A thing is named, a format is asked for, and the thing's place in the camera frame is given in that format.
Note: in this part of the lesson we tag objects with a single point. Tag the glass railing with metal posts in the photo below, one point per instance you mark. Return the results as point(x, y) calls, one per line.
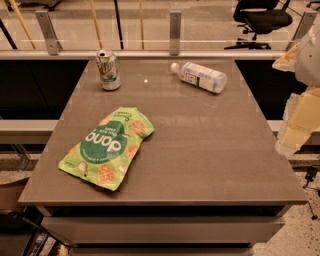
point(77, 29)

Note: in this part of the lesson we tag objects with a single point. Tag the green snack bag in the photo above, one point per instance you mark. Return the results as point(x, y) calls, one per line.
point(103, 157)

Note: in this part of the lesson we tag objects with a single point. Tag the green soda can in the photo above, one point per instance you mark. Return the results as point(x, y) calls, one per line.
point(108, 69)

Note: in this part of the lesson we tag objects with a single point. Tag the grey table drawer unit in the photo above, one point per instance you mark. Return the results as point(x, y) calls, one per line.
point(163, 235)

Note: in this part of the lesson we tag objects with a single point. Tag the black office chair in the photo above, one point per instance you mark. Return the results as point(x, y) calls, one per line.
point(259, 17)

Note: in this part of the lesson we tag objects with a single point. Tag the clear blue plastic bottle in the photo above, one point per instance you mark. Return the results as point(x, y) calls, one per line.
point(205, 78)

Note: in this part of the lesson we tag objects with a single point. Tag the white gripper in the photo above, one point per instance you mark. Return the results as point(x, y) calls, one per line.
point(309, 63)

